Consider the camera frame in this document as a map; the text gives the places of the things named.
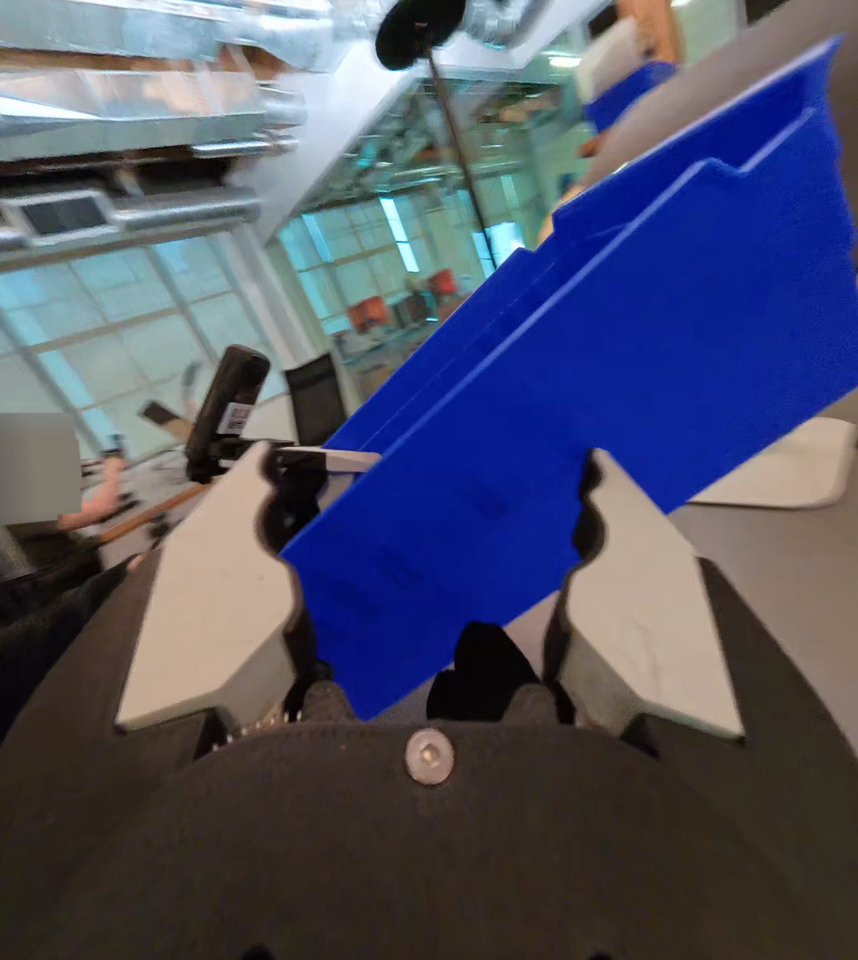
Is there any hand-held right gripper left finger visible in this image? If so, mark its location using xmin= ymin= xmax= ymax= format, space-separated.
xmin=116 ymin=440 xmax=317 ymax=733

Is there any black office chair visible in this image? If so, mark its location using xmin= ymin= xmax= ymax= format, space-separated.
xmin=282 ymin=353 xmax=352 ymax=448

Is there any white board stand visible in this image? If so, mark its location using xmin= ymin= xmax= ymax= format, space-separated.
xmin=684 ymin=417 xmax=858 ymax=511

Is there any black round-top pole stand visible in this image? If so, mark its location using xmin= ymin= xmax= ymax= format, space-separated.
xmin=374 ymin=0 xmax=497 ymax=279

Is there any person's left forearm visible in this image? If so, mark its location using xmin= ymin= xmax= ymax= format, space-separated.
xmin=0 ymin=555 xmax=152 ymax=811

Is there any silver ventilation duct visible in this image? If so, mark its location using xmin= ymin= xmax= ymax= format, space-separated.
xmin=0 ymin=0 xmax=385 ymax=166
xmin=0 ymin=180 xmax=265 ymax=279

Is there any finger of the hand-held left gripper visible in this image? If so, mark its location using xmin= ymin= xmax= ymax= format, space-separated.
xmin=272 ymin=443 xmax=385 ymax=474

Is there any blue plastic bin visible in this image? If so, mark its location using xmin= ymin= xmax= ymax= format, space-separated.
xmin=279 ymin=38 xmax=858 ymax=721

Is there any small blue bin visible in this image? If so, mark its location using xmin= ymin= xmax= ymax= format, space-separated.
xmin=587 ymin=63 xmax=682 ymax=136

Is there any white vent grille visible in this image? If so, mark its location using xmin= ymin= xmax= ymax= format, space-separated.
xmin=0 ymin=188 xmax=118 ymax=244

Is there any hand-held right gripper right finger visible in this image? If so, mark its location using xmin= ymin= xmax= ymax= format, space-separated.
xmin=546 ymin=447 xmax=746 ymax=744

